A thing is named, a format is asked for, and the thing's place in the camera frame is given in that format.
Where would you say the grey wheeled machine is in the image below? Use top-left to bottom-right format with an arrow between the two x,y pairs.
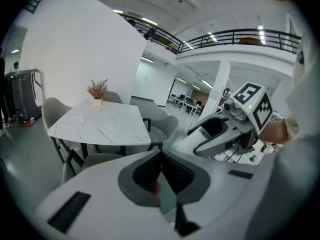
10,68 -> 45,127

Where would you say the person's right forearm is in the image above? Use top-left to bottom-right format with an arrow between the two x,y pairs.
258,120 -> 291,145

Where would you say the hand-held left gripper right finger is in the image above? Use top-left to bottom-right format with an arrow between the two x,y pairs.
161,148 -> 283,235

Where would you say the white ceramic plate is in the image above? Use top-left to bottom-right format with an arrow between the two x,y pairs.
64,115 -> 86,128

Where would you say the grey upholstered chair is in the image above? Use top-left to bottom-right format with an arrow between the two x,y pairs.
102,91 -> 124,105
41,97 -> 76,170
61,147 -> 126,185
141,115 -> 180,152

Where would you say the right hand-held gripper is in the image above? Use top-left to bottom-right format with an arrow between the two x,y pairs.
187,82 -> 275,158

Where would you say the black metal railing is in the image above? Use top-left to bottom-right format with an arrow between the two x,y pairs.
117,12 -> 303,55
23,0 -> 50,15

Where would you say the row of office desks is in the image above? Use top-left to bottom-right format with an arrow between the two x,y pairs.
168,93 -> 205,117

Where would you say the white marble table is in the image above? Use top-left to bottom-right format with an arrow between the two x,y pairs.
46,98 -> 152,160

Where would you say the reddish potted plant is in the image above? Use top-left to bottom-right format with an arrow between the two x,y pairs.
86,78 -> 109,107

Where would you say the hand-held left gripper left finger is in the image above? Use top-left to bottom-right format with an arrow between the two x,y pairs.
34,148 -> 181,240

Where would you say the person's white shirt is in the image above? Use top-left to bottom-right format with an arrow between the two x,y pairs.
243,13 -> 320,240

